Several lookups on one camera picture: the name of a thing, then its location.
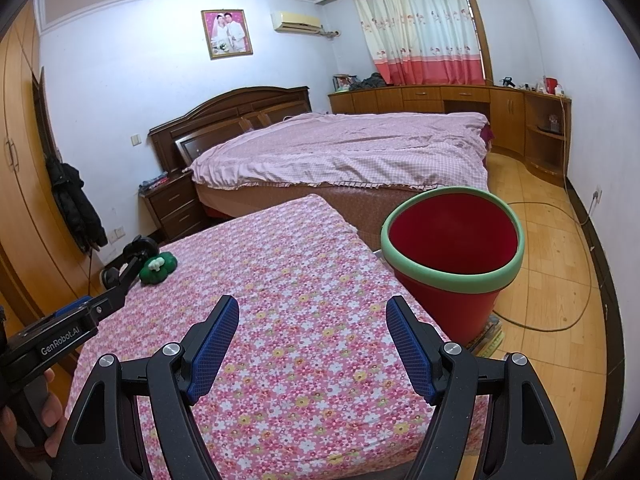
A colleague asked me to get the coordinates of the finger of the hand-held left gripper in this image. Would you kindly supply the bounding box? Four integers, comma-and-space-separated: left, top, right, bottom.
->
85, 260, 138, 326
52, 296, 96, 320

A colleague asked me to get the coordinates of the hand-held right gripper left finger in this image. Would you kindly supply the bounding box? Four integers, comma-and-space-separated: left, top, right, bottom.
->
59, 294, 241, 480

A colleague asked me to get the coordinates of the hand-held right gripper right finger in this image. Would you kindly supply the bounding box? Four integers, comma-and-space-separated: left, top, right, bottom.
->
385, 295, 576, 480

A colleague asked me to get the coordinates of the red bin with green rim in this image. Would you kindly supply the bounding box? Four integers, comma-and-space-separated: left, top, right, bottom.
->
380, 186, 526, 346

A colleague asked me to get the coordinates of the person's left hand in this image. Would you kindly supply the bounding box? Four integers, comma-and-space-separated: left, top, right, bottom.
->
0, 367, 67, 461

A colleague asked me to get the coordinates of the green clover toy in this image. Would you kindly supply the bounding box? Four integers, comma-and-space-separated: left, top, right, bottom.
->
139, 252, 179, 286

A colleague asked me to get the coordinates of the black phone holder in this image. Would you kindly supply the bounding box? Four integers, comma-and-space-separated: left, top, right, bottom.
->
100, 235, 162, 293

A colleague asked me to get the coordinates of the stack of books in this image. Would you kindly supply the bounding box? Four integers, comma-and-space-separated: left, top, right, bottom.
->
465, 317, 507, 358

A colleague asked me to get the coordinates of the black jacket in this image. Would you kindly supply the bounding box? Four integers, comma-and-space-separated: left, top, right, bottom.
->
45, 155, 108, 253

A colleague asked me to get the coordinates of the pink floral tablecloth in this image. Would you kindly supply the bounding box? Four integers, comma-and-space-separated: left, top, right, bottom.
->
65, 194, 493, 480

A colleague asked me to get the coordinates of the dark wooden nightstand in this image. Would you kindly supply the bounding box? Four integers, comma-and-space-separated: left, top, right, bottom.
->
139, 170, 211, 242

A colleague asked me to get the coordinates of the wooden wardrobe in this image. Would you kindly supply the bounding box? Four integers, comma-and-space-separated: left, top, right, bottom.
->
0, 0, 108, 376

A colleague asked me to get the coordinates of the bed with pink quilt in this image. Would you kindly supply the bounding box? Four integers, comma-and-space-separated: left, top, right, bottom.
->
194, 125, 493, 248

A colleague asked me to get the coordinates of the bed with pink cover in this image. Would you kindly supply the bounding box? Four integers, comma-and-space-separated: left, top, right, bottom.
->
192, 111, 491, 192

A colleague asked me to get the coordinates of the dark wooden headboard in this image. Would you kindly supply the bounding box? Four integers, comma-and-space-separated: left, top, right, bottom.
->
148, 86, 313, 171

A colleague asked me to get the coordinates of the long wooden cabinet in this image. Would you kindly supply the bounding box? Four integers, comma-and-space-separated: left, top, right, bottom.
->
327, 84, 526, 158

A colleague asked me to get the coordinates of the wooden corner shelf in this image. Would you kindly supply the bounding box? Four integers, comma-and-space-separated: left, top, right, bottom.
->
524, 91, 572, 176

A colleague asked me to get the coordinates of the cream and red curtain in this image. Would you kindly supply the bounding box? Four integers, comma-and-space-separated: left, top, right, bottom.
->
351, 0, 488, 86

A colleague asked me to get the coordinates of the grey floor cable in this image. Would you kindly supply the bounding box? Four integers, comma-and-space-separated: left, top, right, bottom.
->
492, 95, 602, 333

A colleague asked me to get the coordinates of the framed wall photo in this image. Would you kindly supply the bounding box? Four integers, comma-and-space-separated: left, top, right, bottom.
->
201, 8, 254, 59

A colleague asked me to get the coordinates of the wall air conditioner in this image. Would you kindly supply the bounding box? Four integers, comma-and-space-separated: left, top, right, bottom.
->
270, 10, 322, 36

